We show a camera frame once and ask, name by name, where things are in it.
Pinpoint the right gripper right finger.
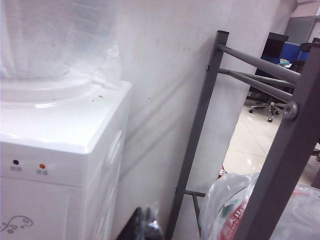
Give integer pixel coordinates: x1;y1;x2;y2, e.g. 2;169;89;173
143;201;166;240

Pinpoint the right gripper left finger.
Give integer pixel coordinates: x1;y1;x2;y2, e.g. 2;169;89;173
117;206;146;240

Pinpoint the white water dispenser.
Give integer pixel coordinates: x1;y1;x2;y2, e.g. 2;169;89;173
0;79;133;240

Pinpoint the plastic-wrapped water jug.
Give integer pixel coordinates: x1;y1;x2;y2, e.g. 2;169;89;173
0;0;123;91

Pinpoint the blue desk partition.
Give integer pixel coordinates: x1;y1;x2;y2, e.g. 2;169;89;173
282;39;302;63

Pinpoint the white plastic bag red print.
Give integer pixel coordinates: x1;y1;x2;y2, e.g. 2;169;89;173
199;172;261;240

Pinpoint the red packet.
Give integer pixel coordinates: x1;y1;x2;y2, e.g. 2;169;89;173
217;164;228;180

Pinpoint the clear plastic bag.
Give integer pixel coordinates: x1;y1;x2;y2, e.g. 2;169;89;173
269;182;320;240

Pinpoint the chrome office chair base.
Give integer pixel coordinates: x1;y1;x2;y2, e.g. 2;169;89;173
248;98;285;123

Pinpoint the black office chair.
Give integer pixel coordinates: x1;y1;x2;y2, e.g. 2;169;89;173
249;67;296;101
292;42;313;72

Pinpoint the black computer monitor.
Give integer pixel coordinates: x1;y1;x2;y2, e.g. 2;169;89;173
262;32;290;60

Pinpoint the grey partition panel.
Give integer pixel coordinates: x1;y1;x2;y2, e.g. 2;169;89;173
284;16;320;47

